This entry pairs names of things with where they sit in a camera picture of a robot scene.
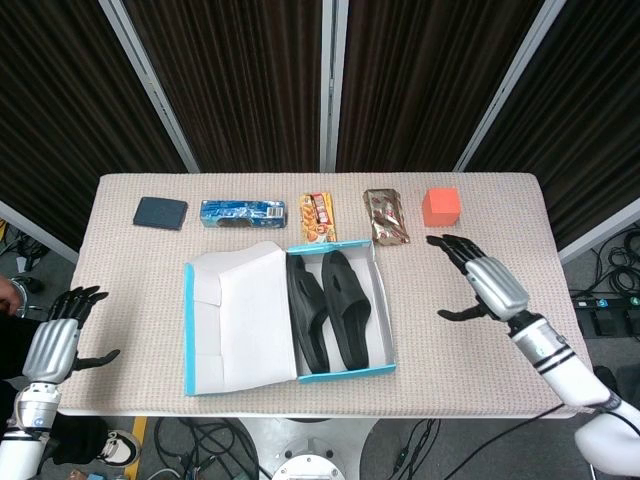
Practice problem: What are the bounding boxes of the black rubber slipper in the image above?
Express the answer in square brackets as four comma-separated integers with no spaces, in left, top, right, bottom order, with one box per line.
[285,253,331,374]
[320,249,372,371]

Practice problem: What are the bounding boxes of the white black sneaker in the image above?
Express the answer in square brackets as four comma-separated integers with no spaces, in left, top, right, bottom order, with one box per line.
[97,429,140,466]

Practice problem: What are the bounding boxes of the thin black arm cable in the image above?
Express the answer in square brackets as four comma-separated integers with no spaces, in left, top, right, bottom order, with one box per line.
[434,403,569,480]

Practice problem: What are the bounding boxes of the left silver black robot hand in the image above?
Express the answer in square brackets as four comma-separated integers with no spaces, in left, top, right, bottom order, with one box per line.
[22,285,121,385]

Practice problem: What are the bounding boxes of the dark ribbed partition panel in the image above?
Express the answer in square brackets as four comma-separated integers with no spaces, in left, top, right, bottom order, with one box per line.
[124,0,332,174]
[337,0,545,174]
[467,0,640,250]
[0,0,189,251]

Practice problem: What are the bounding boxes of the chrome stool ring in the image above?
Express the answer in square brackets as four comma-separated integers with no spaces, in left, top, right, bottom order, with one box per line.
[9,279,54,320]

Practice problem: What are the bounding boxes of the brown gold snack packet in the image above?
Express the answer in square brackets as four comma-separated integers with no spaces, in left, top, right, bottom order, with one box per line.
[362,188,412,247]

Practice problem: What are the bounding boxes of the white partition post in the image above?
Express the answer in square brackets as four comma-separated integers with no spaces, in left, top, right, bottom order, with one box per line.
[319,0,350,174]
[98,0,201,174]
[452,0,570,174]

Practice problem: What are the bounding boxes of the tangled black floor cables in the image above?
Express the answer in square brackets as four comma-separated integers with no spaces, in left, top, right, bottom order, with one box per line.
[152,417,262,480]

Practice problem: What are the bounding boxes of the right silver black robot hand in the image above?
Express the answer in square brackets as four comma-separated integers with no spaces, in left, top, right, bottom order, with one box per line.
[425,233,531,322]

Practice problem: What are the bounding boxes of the beige woven table cloth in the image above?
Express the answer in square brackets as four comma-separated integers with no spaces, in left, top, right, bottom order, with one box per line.
[57,172,596,419]

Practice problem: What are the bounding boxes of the light blue cardboard shoe box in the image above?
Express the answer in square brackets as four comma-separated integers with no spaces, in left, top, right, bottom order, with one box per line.
[182,239,398,397]

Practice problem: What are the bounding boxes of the coiled black floor cables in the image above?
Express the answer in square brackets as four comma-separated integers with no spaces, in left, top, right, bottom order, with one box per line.
[589,232,640,297]

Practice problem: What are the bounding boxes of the white partition bottom rail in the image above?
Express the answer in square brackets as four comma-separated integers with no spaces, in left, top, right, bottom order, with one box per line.
[558,198,640,265]
[0,199,80,265]

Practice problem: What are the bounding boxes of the orange cube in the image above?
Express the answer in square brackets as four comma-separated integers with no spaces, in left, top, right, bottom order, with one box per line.
[422,187,461,229]

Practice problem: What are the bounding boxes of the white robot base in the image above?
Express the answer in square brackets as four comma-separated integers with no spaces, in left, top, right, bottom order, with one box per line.
[237,417,384,480]

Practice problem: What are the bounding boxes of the blue snack packet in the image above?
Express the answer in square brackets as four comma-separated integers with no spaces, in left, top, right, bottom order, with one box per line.
[199,199,289,231]

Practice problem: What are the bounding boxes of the person in black clothes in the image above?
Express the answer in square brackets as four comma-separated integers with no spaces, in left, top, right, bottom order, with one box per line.
[0,278,109,466]

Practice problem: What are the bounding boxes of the black power strip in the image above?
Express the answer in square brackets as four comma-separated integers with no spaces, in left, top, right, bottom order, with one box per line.
[572,294,640,312]

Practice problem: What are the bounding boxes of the black cable with inline switch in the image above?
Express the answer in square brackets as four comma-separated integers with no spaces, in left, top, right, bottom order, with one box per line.
[392,418,442,475]

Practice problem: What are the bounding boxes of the yellow snack packet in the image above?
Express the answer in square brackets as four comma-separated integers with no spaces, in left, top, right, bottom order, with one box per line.
[298,193,339,244]

